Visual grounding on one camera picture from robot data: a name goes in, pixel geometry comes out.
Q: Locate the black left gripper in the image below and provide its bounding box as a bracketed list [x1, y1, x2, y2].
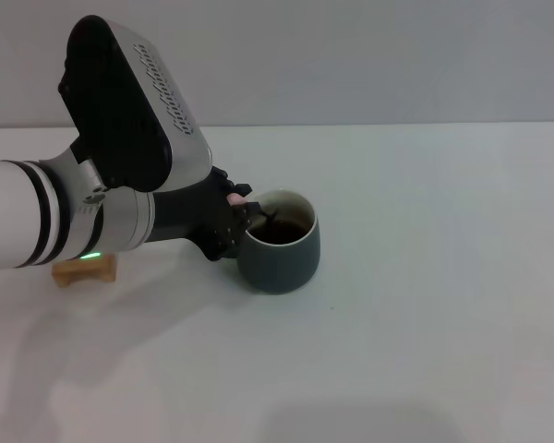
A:
[147, 165, 265, 263]

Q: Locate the pink handled metal spoon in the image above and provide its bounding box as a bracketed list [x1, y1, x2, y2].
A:
[227, 193, 279, 228]

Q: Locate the dark grey ceramic coffee cup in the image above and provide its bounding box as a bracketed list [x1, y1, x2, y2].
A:
[237, 187, 321, 295]

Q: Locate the light wooden spoon rest block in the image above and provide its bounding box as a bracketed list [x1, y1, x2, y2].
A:
[51, 256, 118, 288]

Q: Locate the black silver wrist camera box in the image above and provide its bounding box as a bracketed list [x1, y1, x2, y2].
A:
[57, 15, 213, 193]

